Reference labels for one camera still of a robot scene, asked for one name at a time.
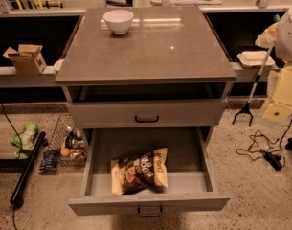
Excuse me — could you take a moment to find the white bowl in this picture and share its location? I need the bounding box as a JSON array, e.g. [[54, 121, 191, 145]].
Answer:
[[103, 10, 134, 35]]

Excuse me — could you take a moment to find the white takeout container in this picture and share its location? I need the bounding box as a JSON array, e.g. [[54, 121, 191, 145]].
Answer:
[[237, 51, 267, 68]]

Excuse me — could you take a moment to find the orange fruit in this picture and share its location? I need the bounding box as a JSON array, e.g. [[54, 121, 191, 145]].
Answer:
[[60, 148, 71, 157]]

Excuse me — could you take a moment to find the green snack bag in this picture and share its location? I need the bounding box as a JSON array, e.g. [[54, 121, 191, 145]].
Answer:
[[10, 121, 38, 159]]

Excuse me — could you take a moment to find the grey drawer cabinet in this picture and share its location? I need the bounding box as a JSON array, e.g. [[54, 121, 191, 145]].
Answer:
[[55, 6, 238, 217]]

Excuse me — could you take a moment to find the wire basket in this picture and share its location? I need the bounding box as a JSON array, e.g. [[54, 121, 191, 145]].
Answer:
[[48, 115, 87, 167]]

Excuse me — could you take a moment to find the open middle drawer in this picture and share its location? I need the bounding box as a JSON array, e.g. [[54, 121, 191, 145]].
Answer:
[[68, 126, 231, 217]]

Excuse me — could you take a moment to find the black pole left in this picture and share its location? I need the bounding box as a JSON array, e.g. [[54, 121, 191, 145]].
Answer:
[[10, 131, 46, 208]]

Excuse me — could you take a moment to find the bottle in basket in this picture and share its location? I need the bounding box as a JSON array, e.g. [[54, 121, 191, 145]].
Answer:
[[65, 126, 85, 149]]

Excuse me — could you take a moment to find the black power adapter cable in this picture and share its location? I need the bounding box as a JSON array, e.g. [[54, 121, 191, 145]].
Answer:
[[235, 105, 292, 172]]

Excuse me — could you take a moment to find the blue snack bag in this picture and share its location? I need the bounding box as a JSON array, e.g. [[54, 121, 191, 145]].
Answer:
[[39, 150, 58, 172]]

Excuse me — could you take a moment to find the cardboard box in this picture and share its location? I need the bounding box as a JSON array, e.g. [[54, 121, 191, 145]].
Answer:
[[3, 44, 46, 75]]

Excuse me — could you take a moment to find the closed top drawer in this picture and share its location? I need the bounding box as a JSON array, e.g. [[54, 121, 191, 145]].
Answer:
[[68, 100, 226, 129]]

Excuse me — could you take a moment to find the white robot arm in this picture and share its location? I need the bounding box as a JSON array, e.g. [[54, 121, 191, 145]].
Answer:
[[275, 6, 292, 63]]

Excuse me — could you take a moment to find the reacher grabber tool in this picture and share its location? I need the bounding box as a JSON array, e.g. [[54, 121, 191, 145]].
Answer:
[[232, 13, 281, 127]]

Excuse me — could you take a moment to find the brown chip bag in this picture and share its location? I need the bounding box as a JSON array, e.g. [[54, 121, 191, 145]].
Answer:
[[110, 148, 168, 196]]

